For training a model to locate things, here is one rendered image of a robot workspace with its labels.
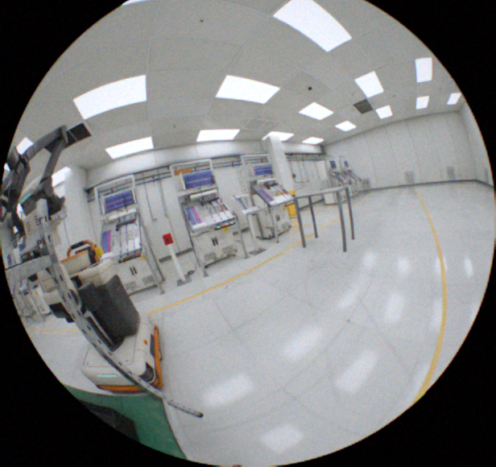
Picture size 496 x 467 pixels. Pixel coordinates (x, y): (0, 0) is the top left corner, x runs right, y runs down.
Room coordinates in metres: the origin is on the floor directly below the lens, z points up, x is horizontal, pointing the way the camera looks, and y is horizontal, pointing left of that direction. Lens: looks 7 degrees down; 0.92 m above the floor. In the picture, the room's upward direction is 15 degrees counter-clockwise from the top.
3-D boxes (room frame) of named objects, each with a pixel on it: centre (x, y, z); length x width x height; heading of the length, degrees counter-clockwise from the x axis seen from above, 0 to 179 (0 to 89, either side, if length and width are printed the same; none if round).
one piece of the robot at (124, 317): (0.48, 1.20, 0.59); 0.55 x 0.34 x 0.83; 119
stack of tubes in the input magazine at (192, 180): (2.56, 0.69, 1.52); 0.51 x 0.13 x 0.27; 118
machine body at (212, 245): (2.64, 0.80, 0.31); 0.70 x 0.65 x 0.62; 118
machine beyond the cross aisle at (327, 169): (5.02, -3.60, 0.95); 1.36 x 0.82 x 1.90; 28
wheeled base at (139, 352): (0.40, 1.16, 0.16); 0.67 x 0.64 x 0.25; 29
